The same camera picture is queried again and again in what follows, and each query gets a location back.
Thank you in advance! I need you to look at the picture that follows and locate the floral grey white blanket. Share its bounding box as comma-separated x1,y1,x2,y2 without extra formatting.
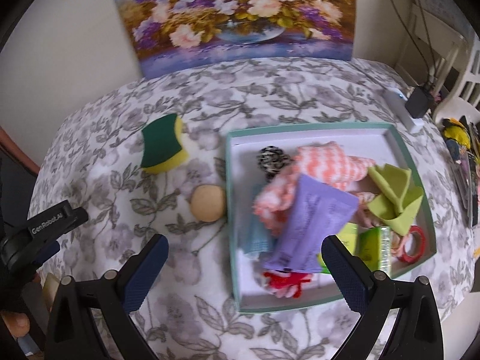
28,56,475,360

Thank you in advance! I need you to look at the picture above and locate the black power adapter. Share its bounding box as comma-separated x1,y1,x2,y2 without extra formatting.
405,86,435,119

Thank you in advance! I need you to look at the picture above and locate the green yellow sponge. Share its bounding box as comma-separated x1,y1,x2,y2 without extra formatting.
141,113,189,174

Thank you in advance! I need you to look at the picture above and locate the pink white chevron cloth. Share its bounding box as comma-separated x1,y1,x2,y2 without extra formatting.
253,141,376,237

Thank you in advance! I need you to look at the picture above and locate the teal white cardboard box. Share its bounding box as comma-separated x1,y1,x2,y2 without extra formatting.
225,122,422,314

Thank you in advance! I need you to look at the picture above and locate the lime green cloth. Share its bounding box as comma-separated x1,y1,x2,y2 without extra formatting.
367,164,424,236

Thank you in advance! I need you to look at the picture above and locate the red tape roll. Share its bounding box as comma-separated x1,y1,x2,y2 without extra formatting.
394,225,426,264

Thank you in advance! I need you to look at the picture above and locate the white chair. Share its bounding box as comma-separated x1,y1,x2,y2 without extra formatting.
394,3,479,125

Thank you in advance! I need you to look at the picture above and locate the flower bouquet painting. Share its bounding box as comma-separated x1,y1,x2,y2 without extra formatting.
115,0,356,78

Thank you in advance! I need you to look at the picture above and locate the green tissue pack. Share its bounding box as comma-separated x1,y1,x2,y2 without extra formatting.
337,223,391,275

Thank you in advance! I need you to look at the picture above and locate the light blue cloth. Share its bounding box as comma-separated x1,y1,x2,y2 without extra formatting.
236,184,275,260

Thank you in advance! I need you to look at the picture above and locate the purple wipes packet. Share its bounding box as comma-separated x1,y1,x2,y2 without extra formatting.
263,174,360,273

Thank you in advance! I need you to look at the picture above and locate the black white leopard scrunchie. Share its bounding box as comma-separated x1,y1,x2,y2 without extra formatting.
256,145,291,181

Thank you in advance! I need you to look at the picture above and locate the red white scrunchie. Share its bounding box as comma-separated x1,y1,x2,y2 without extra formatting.
263,271,313,299

